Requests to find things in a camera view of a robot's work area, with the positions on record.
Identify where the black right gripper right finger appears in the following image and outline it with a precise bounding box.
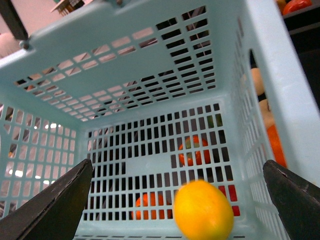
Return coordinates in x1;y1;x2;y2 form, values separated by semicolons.
263;160;320;240

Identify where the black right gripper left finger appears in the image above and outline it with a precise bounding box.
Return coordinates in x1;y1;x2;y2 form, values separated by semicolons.
0;159;93;240

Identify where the yellow lemon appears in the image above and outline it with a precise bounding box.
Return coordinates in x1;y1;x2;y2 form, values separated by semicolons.
173;180;234;240

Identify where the large light blue basket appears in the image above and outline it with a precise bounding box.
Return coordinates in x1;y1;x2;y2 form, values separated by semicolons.
0;0;320;240

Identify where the large orange mandarin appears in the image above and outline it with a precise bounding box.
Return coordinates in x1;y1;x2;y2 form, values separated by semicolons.
267;124;287;168

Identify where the orange persimmon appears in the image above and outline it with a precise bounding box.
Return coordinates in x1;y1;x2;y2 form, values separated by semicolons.
178;135;211;167

